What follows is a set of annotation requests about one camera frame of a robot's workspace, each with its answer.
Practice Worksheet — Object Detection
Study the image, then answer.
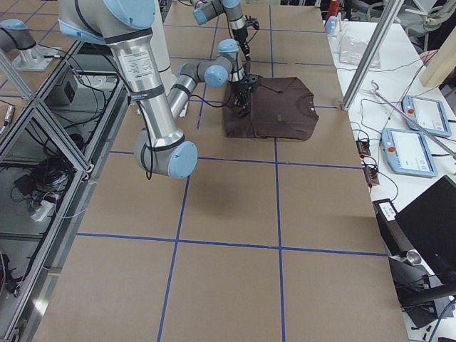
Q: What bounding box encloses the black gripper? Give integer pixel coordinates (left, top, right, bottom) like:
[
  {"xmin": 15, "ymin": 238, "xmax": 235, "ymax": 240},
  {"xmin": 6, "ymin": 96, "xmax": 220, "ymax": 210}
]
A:
[
  {"xmin": 232, "ymin": 27, "xmax": 251, "ymax": 60},
  {"xmin": 231, "ymin": 80, "xmax": 251, "ymax": 116}
]

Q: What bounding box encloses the brown t-shirt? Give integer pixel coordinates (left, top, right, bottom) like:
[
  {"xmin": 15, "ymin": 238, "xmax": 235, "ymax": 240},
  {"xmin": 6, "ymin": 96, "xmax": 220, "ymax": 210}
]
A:
[{"xmin": 222, "ymin": 74, "xmax": 318, "ymax": 141}]

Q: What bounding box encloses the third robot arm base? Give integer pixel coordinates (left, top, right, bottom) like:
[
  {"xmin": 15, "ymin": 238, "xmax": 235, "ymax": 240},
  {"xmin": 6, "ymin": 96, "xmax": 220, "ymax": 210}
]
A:
[{"xmin": 1, "ymin": 19, "xmax": 59, "ymax": 71}]

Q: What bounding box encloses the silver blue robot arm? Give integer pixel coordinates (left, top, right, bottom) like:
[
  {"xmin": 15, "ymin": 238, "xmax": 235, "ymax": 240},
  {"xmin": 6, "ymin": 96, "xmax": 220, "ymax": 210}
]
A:
[
  {"xmin": 58, "ymin": 1, "xmax": 250, "ymax": 179},
  {"xmin": 190, "ymin": 0, "xmax": 259, "ymax": 61}
]

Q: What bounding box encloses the red cylinder tube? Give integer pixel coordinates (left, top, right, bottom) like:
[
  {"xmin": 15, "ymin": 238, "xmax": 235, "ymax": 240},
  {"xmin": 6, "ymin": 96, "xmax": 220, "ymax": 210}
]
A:
[{"xmin": 328, "ymin": 0, "xmax": 340, "ymax": 17}]

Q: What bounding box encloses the clear plastic bag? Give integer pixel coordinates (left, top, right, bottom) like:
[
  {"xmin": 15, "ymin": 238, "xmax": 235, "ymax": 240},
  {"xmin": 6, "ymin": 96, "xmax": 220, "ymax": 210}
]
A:
[{"xmin": 338, "ymin": 33, "xmax": 370, "ymax": 66}]

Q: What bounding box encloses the orange black connector block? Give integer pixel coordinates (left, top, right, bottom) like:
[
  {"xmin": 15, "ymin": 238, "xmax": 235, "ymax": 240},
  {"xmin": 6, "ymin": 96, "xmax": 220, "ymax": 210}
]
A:
[{"xmin": 356, "ymin": 140, "xmax": 371, "ymax": 158}]

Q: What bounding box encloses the reacher grabber stick tool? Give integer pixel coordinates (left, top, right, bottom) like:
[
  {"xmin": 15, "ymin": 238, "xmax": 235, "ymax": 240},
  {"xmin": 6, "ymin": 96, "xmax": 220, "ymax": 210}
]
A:
[{"xmin": 368, "ymin": 80, "xmax": 456, "ymax": 161}]

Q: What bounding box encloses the near teach pendant tablet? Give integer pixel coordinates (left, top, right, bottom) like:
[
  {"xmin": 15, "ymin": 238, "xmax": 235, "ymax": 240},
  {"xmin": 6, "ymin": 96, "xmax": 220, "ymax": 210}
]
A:
[{"xmin": 381, "ymin": 128, "xmax": 438, "ymax": 178}]

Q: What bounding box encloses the teach pendant tablet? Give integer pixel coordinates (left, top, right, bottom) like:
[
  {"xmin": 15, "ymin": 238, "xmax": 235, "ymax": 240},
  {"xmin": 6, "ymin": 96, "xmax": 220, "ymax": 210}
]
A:
[
  {"xmin": 381, "ymin": 128, "xmax": 438, "ymax": 178},
  {"xmin": 402, "ymin": 95, "xmax": 452, "ymax": 138}
]

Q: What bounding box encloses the far teach pendant tablet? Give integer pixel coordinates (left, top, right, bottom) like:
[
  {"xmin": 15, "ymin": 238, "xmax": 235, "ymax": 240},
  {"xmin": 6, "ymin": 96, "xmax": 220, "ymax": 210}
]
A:
[{"xmin": 402, "ymin": 95, "xmax": 452, "ymax": 138}]

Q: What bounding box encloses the black box with label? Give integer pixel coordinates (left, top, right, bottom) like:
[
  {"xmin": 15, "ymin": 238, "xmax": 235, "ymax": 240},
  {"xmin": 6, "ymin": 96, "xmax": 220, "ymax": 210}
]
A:
[{"xmin": 373, "ymin": 199, "xmax": 414, "ymax": 257}]

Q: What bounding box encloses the black monitor on stand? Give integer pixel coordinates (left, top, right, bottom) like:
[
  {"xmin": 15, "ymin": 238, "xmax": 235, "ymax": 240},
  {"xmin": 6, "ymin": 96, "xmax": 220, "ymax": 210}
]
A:
[{"xmin": 390, "ymin": 175, "xmax": 455, "ymax": 328}]

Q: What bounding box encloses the aluminium frame post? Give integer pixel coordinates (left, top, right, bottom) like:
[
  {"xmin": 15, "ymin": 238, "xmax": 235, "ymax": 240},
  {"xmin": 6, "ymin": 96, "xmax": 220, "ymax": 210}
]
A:
[{"xmin": 341, "ymin": 0, "xmax": 403, "ymax": 110}]

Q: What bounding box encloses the aluminium frame rail structure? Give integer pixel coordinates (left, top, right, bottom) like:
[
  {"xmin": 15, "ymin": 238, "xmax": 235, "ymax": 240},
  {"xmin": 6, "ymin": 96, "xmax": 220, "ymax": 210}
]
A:
[{"xmin": 1, "ymin": 43, "xmax": 128, "ymax": 341}]

